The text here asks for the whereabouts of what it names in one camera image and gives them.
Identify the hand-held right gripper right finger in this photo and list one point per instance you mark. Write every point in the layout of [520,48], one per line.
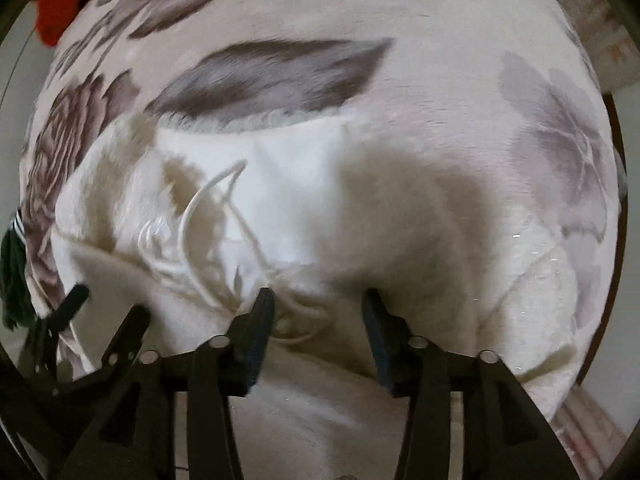
[376,340]

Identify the white fluffy knit garment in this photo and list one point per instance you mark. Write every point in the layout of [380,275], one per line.
[350,210]

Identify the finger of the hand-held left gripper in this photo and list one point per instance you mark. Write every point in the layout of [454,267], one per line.
[72,302]
[129,330]

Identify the red cloth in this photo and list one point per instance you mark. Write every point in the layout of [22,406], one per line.
[60,0]

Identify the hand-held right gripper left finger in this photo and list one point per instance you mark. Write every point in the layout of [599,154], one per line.
[261,332]

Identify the white orange print cloth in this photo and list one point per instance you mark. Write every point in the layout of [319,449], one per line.
[595,35]

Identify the floral plush blanket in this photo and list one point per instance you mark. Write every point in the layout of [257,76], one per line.
[425,85]

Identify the green cloth with white stripes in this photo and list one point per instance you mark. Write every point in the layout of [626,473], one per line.
[12,270]

